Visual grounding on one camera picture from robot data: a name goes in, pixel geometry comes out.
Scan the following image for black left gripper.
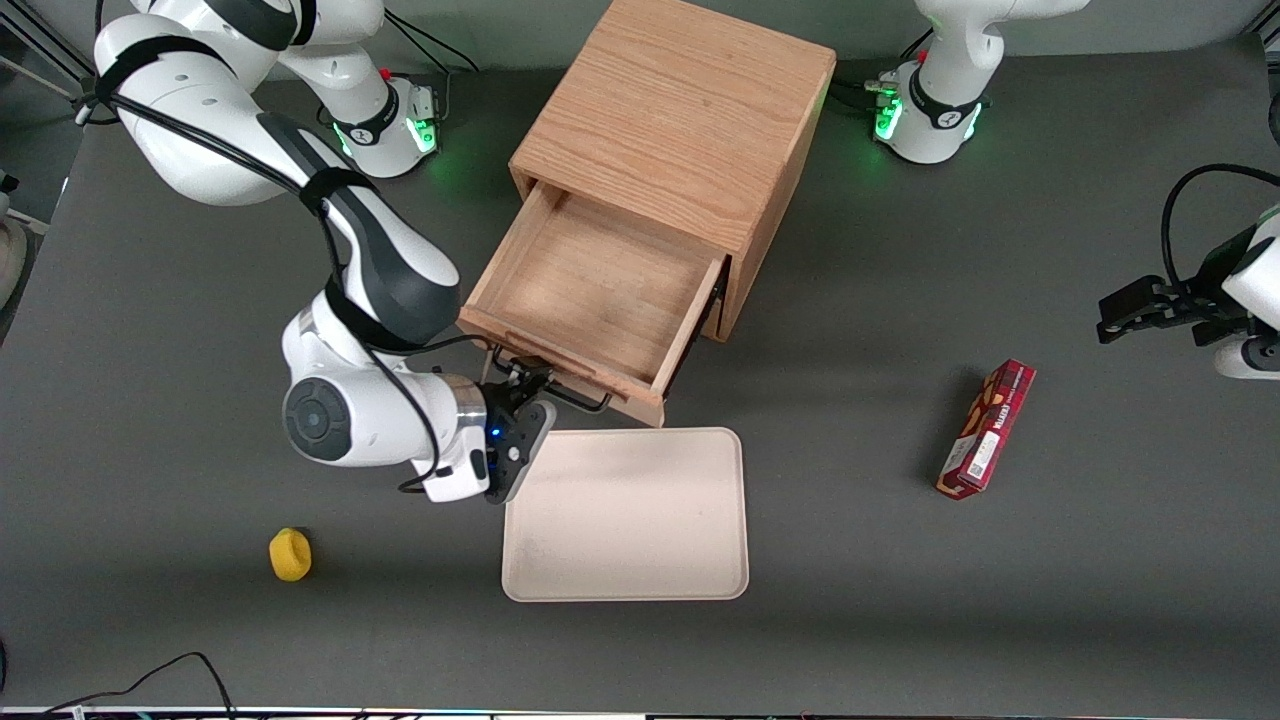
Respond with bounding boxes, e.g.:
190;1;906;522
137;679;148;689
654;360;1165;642
1096;224;1264;347

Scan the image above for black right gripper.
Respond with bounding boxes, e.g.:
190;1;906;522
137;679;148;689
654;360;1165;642
484;364;559;505

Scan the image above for black wire drawer handle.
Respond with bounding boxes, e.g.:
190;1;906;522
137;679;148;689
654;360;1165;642
488;345;617;414

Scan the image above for wooden drawer with handle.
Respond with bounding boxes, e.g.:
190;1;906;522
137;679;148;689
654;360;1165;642
458;180;730;429

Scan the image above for oak wooden drawer cabinet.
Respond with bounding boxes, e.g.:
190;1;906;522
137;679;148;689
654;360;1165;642
508;0;839;344

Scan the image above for cream rectangular tray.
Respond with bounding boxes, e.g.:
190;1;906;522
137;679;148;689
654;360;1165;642
501;427;750;603

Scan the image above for red snack box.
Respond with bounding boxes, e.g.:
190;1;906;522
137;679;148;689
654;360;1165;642
936;359;1037;501

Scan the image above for yellow toy lemon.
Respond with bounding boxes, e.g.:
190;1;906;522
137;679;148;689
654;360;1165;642
268;527;313;583

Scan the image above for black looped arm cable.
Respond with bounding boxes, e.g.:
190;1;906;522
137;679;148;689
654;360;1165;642
1160;163;1280;293

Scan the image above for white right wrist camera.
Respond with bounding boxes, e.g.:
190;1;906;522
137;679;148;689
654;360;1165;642
424;448;492;504

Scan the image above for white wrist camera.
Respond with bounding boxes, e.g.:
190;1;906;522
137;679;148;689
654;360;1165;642
424;448;492;504
1214;334;1280;382

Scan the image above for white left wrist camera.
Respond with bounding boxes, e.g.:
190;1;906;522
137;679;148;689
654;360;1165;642
1214;334;1280;382

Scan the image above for black right arm base cables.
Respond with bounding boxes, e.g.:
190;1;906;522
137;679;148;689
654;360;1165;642
378;18;481;123

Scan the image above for black arm base cables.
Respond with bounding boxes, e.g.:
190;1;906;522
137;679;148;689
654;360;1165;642
378;18;481;123
828;30;937;113

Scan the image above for black left arm base cables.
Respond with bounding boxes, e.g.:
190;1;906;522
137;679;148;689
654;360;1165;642
828;30;937;113

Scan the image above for thin black floor cable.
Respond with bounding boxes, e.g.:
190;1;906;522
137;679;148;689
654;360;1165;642
40;652;237;720

